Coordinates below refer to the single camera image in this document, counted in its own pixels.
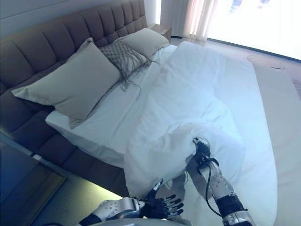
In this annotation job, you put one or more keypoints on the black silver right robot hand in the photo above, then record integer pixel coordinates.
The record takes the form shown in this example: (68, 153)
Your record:
(202, 148)

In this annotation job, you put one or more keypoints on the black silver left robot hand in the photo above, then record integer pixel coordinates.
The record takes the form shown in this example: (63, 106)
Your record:
(157, 208)

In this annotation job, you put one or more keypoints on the white duvet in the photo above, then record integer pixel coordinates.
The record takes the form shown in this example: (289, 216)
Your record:
(192, 99)

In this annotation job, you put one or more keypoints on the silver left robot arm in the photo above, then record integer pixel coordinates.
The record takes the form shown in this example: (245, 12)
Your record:
(113, 209)

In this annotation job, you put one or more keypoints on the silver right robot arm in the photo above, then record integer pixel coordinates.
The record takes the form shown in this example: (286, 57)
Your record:
(223, 188)

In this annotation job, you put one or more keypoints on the beige bed runner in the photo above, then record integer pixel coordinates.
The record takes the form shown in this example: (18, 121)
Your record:
(282, 141)

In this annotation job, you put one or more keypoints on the white bed sheet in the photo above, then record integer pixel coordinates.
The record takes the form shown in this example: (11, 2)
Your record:
(105, 122)

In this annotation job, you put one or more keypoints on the small beige pillow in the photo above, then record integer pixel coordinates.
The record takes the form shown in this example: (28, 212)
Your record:
(143, 40)

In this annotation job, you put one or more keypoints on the light wooden nightstand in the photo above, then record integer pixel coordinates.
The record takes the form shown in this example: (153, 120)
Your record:
(162, 29)

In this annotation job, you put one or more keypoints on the sheer window curtain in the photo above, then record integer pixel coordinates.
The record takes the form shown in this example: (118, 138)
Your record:
(203, 18)

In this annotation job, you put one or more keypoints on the grey woven fringed cushion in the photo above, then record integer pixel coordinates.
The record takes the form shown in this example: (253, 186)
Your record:
(115, 51)

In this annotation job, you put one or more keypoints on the dark glass-topped bedside table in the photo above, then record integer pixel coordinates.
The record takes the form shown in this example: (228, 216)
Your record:
(21, 179)

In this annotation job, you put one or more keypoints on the large beige pillow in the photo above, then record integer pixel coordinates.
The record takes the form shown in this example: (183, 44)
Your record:
(77, 82)

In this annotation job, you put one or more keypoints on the brown tufted headboard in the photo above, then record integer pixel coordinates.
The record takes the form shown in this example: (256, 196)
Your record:
(47, 40)

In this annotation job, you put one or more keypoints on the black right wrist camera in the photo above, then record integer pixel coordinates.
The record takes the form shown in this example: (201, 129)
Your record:
(204, 161)

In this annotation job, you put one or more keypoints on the brown upholstered bed frame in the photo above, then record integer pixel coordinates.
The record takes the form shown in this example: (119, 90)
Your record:
(35, 131)

